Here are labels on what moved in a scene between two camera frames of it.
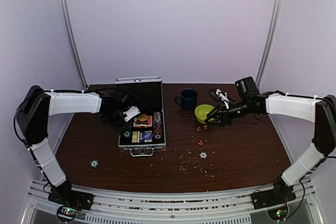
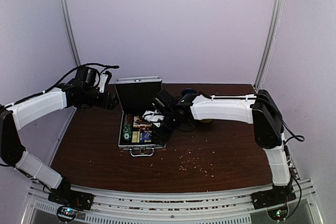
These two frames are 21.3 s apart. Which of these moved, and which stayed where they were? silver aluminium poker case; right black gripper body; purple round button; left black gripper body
Moved: left black gripper body; right black gripper body
Stayed: silver aluminium poker case; purple round button
